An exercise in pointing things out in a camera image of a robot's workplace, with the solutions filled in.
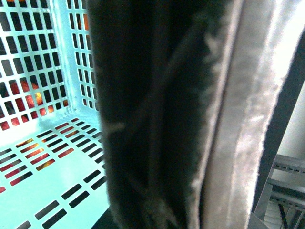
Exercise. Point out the light blue plastic basket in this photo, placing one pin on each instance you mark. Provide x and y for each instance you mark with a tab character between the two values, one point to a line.
51	157

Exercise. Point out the brown basket handle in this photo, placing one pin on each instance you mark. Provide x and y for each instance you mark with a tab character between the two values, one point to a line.
186	91

